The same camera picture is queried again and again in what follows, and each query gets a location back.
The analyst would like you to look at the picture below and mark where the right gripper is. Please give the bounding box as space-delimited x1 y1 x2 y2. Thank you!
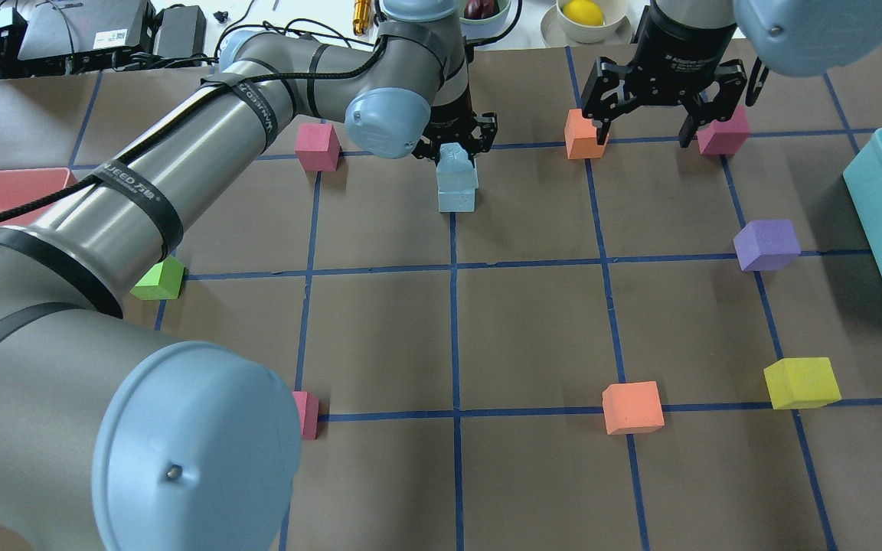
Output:
581 15 748 148

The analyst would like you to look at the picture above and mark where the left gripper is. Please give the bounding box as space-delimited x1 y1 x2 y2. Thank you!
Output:
414 83 499 161

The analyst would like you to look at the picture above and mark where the light blue block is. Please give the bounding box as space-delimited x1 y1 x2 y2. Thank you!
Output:
437 186 477 213
436 142 479 193

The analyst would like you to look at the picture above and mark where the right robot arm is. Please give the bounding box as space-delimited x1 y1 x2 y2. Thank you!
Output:
580 1 882 147

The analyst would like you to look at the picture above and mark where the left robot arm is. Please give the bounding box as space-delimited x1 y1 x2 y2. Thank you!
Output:
0 1 472 550

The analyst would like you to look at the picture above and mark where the far orange block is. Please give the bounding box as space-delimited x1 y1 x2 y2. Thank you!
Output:
564 109 610 160

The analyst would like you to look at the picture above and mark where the orange block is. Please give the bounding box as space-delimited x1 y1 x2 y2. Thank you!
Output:
602 381 665 435
564 109 610 160

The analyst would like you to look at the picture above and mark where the right magenta block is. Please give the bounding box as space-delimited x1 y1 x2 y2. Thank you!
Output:
697 105 750 156

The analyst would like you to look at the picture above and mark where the magenta block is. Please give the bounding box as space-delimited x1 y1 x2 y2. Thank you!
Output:
292 390 321 442
697 105 750 156
295 123 341 172

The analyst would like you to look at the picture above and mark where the beige bowl with lemon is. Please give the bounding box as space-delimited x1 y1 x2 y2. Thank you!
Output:
541 1 632 47

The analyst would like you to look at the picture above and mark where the green bowl with fruit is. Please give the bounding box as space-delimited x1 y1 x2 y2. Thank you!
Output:
459 0 512 28

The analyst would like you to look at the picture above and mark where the far left magenta block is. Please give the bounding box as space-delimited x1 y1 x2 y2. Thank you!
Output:
295 123 341 172

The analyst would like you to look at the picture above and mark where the right purple block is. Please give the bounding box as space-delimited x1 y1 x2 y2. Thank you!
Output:
733 219 802 272

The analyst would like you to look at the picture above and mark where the near orange block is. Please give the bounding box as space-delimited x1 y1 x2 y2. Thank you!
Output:
602 381 665 435

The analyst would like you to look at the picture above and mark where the black power adapter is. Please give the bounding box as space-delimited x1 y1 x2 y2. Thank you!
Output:
153 5 206 59

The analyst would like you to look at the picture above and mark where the yellow block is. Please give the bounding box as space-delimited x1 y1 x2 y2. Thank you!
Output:
763 358 843 410

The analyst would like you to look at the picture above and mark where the near left magenta block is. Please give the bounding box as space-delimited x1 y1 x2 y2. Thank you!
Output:
292 390 321 442

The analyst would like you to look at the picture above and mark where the green block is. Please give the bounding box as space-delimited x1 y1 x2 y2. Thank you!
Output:
130 256 186 301

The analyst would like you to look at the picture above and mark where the black electronics box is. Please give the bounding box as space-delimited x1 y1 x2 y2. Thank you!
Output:
18 1 156 63

